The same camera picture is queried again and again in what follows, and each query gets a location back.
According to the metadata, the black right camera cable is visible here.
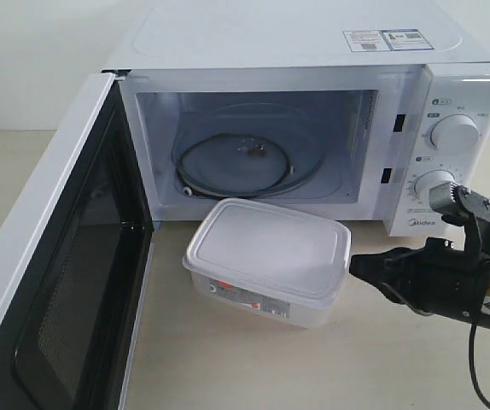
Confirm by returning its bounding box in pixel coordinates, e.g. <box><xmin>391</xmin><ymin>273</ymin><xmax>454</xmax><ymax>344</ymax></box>
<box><xmin>466</xmin><ymin>326</ymin><xmax>490</xmax><ymax>410</ymax></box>

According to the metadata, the lower white timer knob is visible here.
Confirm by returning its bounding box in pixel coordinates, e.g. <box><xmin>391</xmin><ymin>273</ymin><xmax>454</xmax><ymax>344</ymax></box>
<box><xmin>412</xmin><ymin>170</ymin><xmax>455</xmax><ymax>202</ymax></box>

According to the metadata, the upper white power knob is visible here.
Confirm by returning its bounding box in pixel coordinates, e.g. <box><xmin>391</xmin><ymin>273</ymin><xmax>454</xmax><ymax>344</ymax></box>
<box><xmin>429</xmin><ymin>114</ymin><xmax>480</xmax><ymax>154</ymax></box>

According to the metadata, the warning label sticker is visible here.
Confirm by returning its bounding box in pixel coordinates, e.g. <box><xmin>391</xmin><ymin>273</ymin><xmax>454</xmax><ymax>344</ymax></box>
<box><xmin>342</xmin><ymin>29</ymin><xmax>434</xmax><ymax>52</ymax></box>

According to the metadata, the clear plastic food container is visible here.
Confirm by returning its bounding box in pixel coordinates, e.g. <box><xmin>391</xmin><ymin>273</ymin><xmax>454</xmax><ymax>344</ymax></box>
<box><xmin>182</xmin><ymin>198</ymin><xmax>352</xmax><ymax>329</ymax></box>

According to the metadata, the white microwave door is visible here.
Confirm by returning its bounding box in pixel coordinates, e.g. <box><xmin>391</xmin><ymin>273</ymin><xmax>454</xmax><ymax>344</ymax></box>
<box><xmin>0</xmin><ymin>73</ymin><xmax>154</xmax><ymax>409</ymax></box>

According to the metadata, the white Midea microwave oven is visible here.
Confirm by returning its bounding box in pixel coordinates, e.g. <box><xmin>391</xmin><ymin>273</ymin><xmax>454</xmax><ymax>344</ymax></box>
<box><xmin>103</xmin><ymin>1</ymin><xmax>490</xmax><ymax>237</ymax></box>

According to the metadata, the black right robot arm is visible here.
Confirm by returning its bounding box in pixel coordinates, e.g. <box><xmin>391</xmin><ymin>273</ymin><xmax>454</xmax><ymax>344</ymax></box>
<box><xmin>349</xmin><ymin>237</ymin><xmax>490</xmax><ymax>329</ymax></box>

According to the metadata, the glass microwave turntable plate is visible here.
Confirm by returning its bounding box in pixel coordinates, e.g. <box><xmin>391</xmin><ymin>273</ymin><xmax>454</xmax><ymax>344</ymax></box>
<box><xmin>174</xmin><ymin>132</ymin><xmax>325</xmax><ymax>199</ymax></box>

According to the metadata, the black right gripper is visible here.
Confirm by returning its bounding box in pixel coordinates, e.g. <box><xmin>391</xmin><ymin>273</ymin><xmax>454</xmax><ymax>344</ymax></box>
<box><xmin>349</xmin><ymin>237</ymin><xmax>490</xmax><ymax>319</ymax></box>

